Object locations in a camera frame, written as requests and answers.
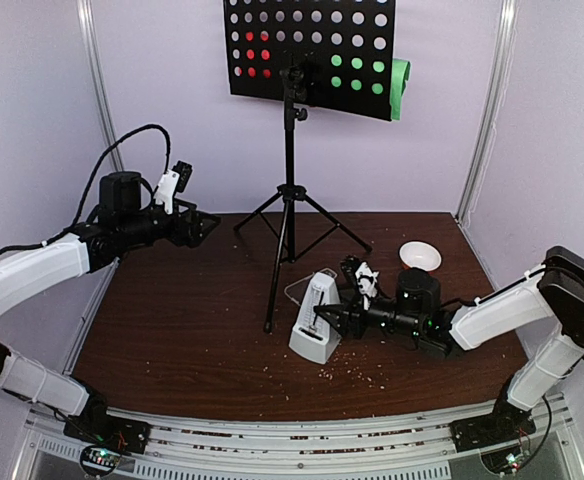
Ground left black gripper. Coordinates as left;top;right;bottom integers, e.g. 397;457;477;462
119;197;220;247

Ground grey metronome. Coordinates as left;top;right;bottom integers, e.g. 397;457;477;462
288;272;341;365

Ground clear plastic metronome cover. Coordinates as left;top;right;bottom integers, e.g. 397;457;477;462
284;268;338;306

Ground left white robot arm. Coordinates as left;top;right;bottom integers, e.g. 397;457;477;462
0;163;220;444

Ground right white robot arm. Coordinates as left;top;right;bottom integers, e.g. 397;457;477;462
314;246;584;442

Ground orange and white bowl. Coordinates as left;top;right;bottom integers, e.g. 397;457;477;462
398;241;442;272

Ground black perforated music stand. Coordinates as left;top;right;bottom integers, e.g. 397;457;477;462
223;0;396;332

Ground green paper sheet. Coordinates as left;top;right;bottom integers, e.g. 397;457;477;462
389;58;411;121

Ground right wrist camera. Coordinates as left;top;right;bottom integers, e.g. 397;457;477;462
341;256;379;310

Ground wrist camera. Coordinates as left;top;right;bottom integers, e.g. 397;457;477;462
341;256;379;310
153;161;193;215

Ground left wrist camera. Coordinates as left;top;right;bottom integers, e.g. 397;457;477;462
153;161;193;215

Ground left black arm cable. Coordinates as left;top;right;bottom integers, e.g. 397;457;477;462
69;124;174;236

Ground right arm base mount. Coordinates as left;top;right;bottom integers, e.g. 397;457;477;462
449;414;536;452

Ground aluminium front rail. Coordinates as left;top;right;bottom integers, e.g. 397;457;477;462
21;394;584;480

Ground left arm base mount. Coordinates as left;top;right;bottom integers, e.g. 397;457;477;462
63;416;151;454

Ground left aluminium frame post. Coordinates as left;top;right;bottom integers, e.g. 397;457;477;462
76;0;118;147

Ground aluminium frame post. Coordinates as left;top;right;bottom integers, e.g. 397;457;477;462
456;0;519;228
76;0;118;147

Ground right aluminium frame post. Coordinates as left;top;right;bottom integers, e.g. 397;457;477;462
456;0;519;228

